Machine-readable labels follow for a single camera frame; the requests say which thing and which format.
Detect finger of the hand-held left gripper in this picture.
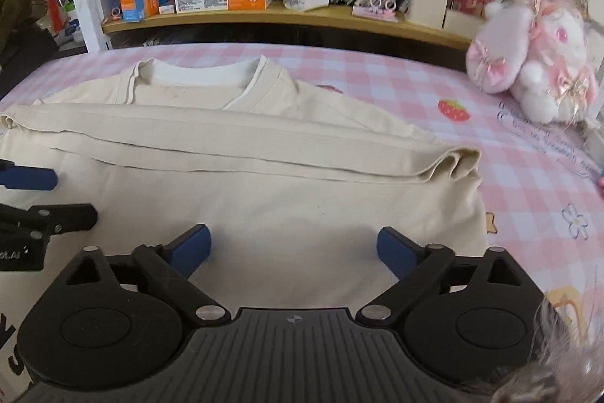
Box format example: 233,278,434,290
0,203,99,239
0,160,59,191

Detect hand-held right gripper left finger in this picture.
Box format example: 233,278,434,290
66,224,232,324

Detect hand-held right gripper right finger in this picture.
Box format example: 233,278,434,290
356,226,524,324

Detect cream t-shirt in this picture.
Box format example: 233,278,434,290
0,56,490,312

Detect dark furniture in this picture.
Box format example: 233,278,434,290
0,24,60,98

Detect pink checkered printed blanket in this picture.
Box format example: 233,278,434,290
0,42,604,403

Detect olive green bag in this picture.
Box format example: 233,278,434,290
0,0,37,51

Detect red tassel ornament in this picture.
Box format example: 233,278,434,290
42,0,65,34

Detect small cream box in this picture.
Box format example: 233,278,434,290
444,9,488,39

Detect pink plush bunny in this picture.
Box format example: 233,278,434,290
465,0,604,127

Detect pink small scissors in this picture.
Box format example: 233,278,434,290
351,0,398,22

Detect wooden bookshelf board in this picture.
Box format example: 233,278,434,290
101,3,478,51

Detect cream square pen box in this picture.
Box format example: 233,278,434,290
406,0,452,30

